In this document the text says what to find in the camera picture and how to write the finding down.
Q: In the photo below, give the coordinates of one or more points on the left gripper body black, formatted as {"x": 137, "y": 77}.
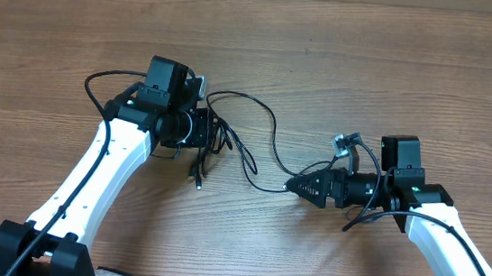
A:
{"x": 201, "y": 126}

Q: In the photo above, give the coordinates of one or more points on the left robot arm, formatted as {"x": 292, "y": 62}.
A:
{"x": 159, "y": 109}

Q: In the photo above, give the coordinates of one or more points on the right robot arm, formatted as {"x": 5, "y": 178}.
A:
{"x": 397, "y": 188}

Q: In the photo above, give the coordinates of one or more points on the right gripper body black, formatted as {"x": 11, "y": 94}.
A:
{"x": 349, "y": 187}

